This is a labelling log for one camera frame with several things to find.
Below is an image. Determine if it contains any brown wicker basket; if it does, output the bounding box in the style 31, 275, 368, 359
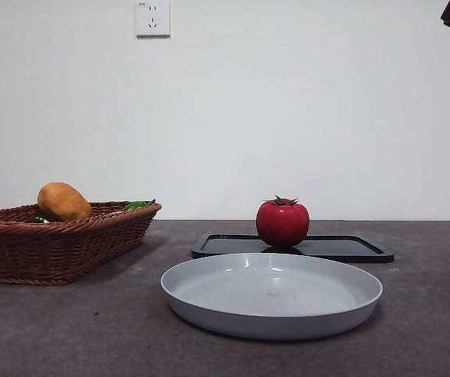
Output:
0, 200, 163, 287

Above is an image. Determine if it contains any white wall socket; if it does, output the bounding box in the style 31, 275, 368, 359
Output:
136, 0, 171, 39

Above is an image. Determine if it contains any red tomato with green stem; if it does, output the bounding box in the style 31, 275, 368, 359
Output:
255, 195, 310, 248

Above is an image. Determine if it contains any black rectangular tray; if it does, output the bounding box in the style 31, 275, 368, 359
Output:
191, 233, 395, 264

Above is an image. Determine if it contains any orange-brown potato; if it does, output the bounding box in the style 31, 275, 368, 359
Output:
37, 181, 93, 224

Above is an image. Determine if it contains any white round plate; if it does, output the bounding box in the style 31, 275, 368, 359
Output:
159, 252, 384, 341

